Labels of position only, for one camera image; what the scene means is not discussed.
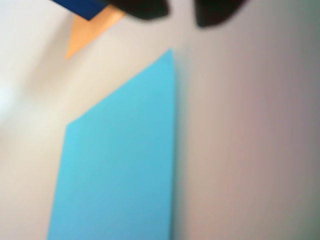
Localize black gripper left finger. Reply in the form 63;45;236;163
107;0;171;21

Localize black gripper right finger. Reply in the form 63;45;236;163
194;0;249;28

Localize orange paper square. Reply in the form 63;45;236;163
64;6;126;60

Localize light blue paper square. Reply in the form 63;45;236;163
46;48;176;240

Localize large blue cube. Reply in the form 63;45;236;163
51;0;111;22

